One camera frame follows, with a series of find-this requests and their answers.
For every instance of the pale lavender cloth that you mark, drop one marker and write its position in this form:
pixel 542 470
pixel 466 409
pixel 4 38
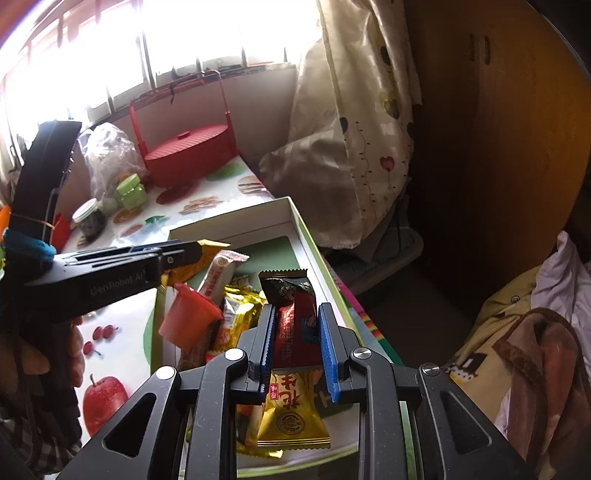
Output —
pixel 563 277

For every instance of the dark glass jar silver lid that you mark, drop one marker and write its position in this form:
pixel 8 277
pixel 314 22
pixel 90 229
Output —
pixel 92 224

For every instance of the orange box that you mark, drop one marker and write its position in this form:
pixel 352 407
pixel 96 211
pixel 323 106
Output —
pixel 3 218

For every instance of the long yellow snack bar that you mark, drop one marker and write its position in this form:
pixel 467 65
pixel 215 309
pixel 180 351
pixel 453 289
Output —
pixel 231 323

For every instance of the barred window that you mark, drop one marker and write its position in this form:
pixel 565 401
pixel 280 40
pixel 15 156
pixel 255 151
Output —
pixel 92 55

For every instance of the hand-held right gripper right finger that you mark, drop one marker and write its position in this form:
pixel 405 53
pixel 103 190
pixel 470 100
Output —
pixel 328 360

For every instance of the plaid clothing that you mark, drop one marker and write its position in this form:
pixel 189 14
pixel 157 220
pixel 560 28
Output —
pixel 27 443

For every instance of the brown cloth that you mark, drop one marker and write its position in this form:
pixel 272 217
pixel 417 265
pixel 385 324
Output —
pixel 554 369

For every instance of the white nougat candy packet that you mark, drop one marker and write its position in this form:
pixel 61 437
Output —
pixel 221 272

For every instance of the brown wooden wardrobe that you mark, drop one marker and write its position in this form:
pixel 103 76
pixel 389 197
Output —
pixel 485 138

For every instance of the clear plastic bag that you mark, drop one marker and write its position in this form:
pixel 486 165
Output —
pixel 111 152

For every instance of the pink jelly cup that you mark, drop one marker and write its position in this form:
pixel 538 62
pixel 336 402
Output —
pixel 189 318

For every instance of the yellow candy packet red print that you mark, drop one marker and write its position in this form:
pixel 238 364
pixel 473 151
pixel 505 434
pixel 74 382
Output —
pixel 293 415
pixel 210 251

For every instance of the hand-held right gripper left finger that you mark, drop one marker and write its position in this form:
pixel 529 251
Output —
pixel 268 355

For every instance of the yellow snack packet blue print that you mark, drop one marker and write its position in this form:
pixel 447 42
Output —
pixel 244 295

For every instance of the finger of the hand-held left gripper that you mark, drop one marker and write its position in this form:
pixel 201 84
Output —
pixel 152 248
pixel 180 261

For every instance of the person's left hand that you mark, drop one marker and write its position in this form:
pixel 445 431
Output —
pixel 77 355

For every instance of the red and black candy packet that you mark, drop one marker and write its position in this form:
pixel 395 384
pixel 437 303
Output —
pixel 291 323

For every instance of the red plastic bowl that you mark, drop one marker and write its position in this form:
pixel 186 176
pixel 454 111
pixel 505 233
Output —
pixel 61 233

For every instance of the grey plastic bin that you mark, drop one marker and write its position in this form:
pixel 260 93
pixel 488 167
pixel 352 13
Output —
pixel 397 251

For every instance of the green and white cardboard box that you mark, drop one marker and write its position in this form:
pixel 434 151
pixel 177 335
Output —
pixel 258 226

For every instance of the green jar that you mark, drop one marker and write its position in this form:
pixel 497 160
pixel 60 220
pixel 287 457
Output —
pixel 131 191

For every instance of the cream patterned curtain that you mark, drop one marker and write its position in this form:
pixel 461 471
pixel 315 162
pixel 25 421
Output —
pixel 369 115

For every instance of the yellow cloth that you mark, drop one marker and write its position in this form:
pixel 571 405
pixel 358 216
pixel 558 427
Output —
pixel 503 314

